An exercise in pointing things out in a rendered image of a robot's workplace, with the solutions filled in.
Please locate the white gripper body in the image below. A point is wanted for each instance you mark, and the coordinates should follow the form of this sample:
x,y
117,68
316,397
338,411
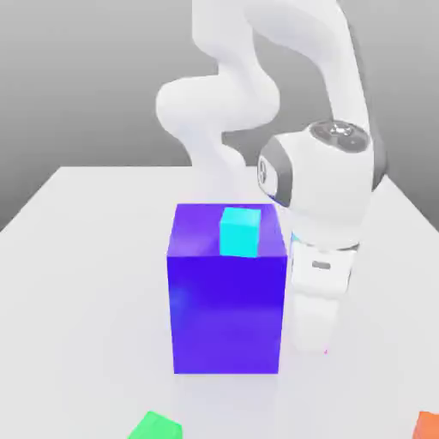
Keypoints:
x,y
319,283

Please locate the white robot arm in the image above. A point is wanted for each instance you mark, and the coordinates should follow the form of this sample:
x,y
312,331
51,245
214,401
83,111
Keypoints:
x,y
219,103

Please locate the small cyan cube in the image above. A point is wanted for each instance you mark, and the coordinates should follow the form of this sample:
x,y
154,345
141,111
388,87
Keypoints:
x,y
239,236

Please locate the small orange cube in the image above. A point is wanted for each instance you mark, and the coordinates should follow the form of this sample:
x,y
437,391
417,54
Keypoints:
x,y
428,428

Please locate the small green cube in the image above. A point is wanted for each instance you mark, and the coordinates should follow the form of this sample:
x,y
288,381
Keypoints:
x,y
154,428

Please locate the large purple box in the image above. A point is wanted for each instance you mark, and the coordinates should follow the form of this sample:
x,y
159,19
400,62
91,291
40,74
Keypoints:
x,y
226,315

